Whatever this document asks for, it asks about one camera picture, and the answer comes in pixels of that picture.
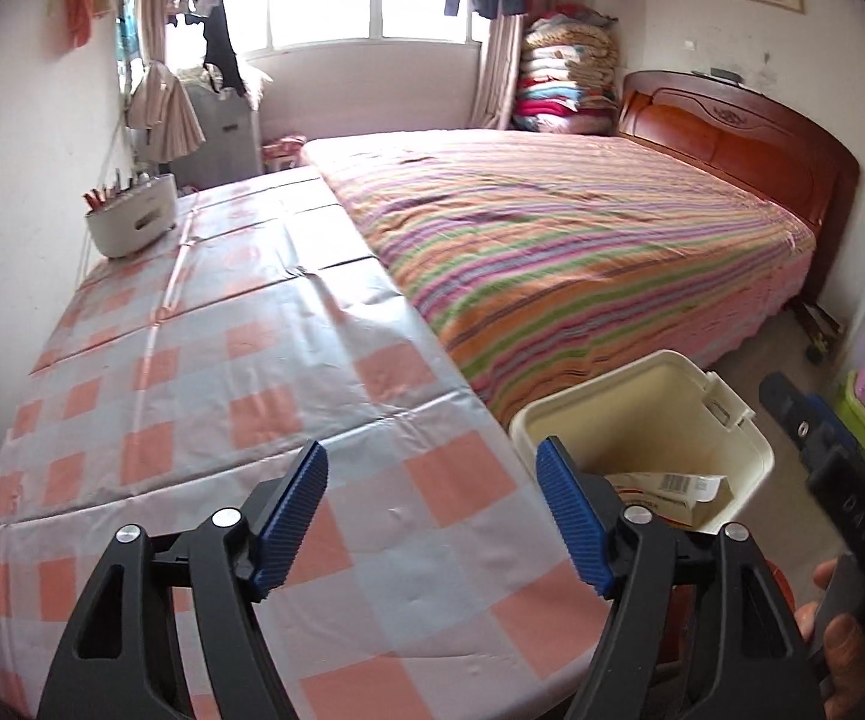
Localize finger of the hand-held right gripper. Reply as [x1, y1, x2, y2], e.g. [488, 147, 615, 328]
[758, 371, 857, 470]

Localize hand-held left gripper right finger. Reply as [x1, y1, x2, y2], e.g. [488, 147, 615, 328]
[535, 434, 828, 720]

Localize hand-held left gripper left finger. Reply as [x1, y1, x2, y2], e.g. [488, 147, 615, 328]
[37, 440, 330, 720]

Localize white and red box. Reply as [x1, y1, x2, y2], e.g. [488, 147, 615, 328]
[603, 470, 735, 531]

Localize cream plastic bin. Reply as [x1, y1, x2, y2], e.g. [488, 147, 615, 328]
[508, 348, 776, 542]

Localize person's right hand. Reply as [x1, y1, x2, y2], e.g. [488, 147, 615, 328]
[794, 559, 865, 720]

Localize dark item beside bed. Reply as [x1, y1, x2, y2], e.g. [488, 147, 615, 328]
[794, 298, 848, 366]

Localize pink checkered tablecloth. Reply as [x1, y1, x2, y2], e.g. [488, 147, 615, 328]
[0, 163, 615, 715]

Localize wooden bed headboard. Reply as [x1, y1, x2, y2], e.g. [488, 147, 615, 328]
[615, 69, 863, 302]

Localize white caddy with pens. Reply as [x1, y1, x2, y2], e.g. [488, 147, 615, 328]
[82, 168, 181, 261]

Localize pink stool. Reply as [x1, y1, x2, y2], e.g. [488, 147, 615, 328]
[262, 134, 308, 174]

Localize white floor appliance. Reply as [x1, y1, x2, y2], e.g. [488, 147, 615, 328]
[175, 81, 264, 190]

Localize stack of folded blankets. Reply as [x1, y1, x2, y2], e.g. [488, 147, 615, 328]
[510, 6, 622, 137]

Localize pink striped curtain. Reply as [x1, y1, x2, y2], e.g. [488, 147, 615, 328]
[475, 11, 528, 134]
[135, 0, 172, 70]

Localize black hanging garment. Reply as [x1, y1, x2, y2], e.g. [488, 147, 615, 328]
[202, 0, 247, 96]

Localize hanger with small clothes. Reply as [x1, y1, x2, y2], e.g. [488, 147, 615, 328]
[165, 0, 225, 28]

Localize blue wall item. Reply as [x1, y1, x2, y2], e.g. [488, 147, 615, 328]
[116, 0, 142, 92]

